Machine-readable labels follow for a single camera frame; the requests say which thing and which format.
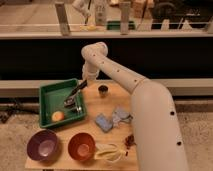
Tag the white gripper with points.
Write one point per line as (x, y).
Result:
(89, 72)

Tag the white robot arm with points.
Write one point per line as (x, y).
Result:
(156, 130)

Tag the small dark cup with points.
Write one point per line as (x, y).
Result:
(103, 90)

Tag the silver metal object in tray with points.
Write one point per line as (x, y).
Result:
(77, 109)

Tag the green plastic tray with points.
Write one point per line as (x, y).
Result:
(51, 99)

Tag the orange fruit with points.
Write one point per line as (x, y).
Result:
(57, 116)

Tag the blue sponge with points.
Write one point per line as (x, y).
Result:
(103, 123)

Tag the grey crumpled cloth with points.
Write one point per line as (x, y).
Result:
(120, 115)

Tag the wooden table board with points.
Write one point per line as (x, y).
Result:
(116, 96)

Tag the orange bowl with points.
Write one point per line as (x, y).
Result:
(81, 147)

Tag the dark grape bunch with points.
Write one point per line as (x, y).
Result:
(129, 141)

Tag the purple bowl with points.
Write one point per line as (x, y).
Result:
(42, 145)

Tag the yellow banana peel toy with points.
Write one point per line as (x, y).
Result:
(108, 152)

